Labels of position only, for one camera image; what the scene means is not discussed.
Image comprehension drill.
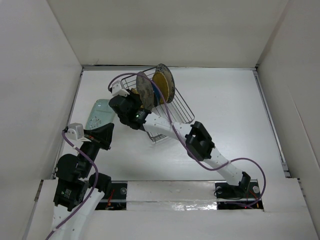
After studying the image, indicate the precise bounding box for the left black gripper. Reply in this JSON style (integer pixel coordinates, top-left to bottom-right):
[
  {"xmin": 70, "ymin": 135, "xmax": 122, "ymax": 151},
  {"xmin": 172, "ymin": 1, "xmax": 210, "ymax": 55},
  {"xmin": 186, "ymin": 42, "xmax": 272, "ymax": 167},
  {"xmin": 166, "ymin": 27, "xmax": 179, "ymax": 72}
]
[{"xmin": 78, "ymin": 121, "xmax": 114, "ymax": 176}]

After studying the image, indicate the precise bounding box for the blue floral round plate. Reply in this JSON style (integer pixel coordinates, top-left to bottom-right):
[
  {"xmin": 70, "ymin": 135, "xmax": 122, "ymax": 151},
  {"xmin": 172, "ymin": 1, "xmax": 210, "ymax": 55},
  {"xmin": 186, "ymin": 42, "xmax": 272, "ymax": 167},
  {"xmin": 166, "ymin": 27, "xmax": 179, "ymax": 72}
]
[{"xmin": 156, "ymin": 63, "xmax": 176, "ymax": 103}]

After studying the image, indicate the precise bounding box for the grey deer plate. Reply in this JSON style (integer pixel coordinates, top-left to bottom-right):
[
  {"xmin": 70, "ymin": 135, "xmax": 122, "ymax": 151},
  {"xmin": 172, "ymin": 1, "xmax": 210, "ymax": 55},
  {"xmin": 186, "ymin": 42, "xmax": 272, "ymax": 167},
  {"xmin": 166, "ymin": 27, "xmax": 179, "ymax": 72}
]
[{"xmin": 136, "ymin": 71, "xmax": 155, "ymax": 111}]

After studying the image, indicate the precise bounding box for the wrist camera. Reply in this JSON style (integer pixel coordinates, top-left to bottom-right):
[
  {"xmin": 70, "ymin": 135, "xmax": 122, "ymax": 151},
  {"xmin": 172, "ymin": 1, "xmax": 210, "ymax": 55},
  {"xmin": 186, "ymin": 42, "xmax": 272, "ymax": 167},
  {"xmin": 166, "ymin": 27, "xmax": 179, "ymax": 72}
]
[
  {"xmin": 111, "ymin": 81, "xmax": 130, "ymax": 97},
  {"xmin": 63, "ymin": 122, "xmax": 85, "ymax": 141}
]

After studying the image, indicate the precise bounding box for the gold and black plate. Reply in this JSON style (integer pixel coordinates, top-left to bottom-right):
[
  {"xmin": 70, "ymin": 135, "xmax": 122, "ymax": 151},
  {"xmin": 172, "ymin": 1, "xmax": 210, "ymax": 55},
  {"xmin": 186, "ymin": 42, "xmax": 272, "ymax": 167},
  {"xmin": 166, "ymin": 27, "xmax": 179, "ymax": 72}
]
[{"xmin": 131, "ymin": 88, "xmax": 146, "ymax": 109}]

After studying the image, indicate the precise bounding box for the round bamboo woven plate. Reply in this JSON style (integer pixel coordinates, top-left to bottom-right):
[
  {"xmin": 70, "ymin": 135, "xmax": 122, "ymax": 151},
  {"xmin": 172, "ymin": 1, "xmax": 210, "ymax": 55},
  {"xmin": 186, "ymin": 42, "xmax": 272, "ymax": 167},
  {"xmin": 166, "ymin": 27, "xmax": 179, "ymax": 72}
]
[{"xmin": 152, "ymin": 71, "xmax": 169, "ymax": 105}]

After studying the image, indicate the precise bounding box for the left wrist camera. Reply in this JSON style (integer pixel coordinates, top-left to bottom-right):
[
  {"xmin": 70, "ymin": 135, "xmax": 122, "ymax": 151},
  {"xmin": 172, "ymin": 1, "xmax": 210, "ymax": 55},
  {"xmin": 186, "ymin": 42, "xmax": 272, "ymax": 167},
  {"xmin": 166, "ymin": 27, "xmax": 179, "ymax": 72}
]
[{"xmin": 63, "ymin": 122, "xmax": 85, "ymax": 141}]

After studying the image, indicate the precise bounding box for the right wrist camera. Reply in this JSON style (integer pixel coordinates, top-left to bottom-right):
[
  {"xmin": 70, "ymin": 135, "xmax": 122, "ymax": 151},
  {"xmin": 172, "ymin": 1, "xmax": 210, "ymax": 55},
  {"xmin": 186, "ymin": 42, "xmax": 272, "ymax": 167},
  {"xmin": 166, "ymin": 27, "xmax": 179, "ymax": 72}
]
[{"xmin": 111, "ymin": 81, "xmax": 130, "ymax": 97}]

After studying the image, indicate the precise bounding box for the grey wire dish rack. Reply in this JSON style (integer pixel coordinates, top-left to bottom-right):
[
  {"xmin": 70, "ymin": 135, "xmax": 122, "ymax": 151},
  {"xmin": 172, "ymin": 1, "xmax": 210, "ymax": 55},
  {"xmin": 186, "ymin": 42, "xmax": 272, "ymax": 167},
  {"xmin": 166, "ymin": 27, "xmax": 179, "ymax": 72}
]
[{"xmin": 120, "ymin": 66, "xmax": 195, "ymax": 143}]

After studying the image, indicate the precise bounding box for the dark blue leaf dish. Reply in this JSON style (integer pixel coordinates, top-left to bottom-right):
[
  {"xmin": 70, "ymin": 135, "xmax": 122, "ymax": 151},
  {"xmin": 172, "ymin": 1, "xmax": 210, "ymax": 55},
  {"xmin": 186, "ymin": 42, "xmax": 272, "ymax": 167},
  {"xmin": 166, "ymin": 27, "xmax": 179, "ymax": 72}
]
[{"xmin": 151, "ymin": 84, "xmax": 161, "ymax": 107}]

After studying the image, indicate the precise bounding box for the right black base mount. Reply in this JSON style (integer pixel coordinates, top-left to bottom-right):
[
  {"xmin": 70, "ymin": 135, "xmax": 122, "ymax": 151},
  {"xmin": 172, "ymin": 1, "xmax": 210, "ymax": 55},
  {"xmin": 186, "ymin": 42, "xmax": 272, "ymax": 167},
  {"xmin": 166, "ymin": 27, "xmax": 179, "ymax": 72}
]
[{"xmin": 213, "ymin": 181, "xmax": 264, "ymax": 210}]

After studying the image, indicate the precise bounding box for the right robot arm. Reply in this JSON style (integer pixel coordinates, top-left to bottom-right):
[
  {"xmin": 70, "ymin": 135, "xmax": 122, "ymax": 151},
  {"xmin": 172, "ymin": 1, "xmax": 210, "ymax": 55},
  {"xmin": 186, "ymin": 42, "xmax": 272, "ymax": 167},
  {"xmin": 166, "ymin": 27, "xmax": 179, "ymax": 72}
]
[{"xmin": 109, "ymin": 93, "xmax": 251, "ymax": 197}]

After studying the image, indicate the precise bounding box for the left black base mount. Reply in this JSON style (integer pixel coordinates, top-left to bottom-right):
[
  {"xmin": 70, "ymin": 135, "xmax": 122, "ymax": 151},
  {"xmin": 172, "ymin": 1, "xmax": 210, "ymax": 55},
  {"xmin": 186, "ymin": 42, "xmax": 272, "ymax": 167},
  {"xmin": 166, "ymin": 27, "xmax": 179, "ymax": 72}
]
[{"xmin": 95, "ymin": 181, "xmax": 128, "ymax": 211}]

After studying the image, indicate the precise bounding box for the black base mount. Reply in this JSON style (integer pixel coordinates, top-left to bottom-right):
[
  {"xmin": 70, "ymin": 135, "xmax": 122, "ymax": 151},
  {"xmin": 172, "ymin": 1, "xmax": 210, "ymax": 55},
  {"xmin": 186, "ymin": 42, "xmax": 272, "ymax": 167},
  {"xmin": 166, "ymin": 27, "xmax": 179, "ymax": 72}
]
[
  {"xmin": 95, "ymin": 181, "xmax": 128, "ymax": 211},
  {"xmin": 213, "ymin": 181, "xmax": 264, "ymax": 210}
]

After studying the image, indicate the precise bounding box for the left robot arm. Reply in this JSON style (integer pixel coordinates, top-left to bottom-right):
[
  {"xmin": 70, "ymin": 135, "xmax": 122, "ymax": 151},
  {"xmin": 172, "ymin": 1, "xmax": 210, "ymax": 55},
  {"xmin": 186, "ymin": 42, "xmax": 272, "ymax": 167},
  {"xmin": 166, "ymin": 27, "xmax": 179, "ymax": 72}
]
[{"xmin": 47, "ymin": 123, "xmax": 115, "ymax": 240}]

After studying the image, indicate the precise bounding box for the light green rectangular plate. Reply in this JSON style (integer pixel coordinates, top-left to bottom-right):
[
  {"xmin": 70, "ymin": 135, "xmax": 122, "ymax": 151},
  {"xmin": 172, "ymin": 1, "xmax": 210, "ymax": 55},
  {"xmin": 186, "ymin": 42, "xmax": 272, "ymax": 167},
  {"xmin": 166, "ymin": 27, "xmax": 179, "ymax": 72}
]
[{"xmin": 84, "ymin": 99, "xmax": 116, "ymax": 130}]

